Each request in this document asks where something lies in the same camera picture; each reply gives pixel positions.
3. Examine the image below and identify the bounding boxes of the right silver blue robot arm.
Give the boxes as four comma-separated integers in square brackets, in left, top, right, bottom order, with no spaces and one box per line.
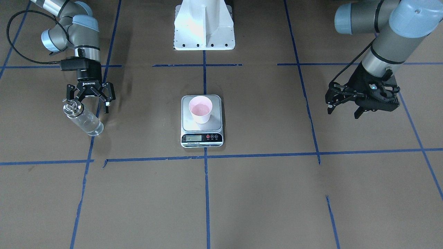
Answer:
[325,0,442,119]

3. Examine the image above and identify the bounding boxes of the glass sauce dispenser bottle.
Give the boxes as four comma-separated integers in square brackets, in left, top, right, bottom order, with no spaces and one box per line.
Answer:
[62,98,104,137]

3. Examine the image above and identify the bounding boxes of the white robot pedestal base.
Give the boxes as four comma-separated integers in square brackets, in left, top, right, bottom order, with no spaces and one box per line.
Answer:
[173,0,236,51]

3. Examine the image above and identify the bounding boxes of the digital kitchen scale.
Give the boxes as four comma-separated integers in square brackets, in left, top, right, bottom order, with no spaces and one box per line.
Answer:
[180,94,224,148]

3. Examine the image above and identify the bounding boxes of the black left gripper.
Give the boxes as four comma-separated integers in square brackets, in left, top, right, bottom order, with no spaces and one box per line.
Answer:
[325,64,400,119]

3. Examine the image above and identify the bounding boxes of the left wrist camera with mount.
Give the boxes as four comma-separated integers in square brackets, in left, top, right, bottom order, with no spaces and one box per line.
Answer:
[367,67,400,103]

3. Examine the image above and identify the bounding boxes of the pink paper cup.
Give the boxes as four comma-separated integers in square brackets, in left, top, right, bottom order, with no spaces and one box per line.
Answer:
[188,95,213,124]

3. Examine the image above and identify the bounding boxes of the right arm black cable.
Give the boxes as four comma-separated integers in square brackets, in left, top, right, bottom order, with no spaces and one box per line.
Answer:
[6,10,73,65]

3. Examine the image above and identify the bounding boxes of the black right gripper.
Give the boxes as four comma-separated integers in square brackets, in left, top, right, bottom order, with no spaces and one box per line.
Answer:
[66,69,116,114]

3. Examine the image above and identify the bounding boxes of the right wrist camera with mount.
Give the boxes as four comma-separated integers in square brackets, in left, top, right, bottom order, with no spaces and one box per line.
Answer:
[60,57,94,71]

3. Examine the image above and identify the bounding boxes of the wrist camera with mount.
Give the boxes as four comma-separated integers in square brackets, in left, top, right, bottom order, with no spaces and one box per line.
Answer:
[60,57,94,71]
[367,67,400,103]

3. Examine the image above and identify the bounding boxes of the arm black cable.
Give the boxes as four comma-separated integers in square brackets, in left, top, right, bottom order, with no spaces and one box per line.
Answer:
[6,10,73,65]
[329,38,376,87]

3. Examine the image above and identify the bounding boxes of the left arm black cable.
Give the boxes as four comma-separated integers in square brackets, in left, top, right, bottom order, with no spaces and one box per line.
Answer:
[329,38,376,87]

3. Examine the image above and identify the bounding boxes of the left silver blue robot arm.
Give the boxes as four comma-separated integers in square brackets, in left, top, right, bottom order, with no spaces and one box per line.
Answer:
[34,0,405,118]

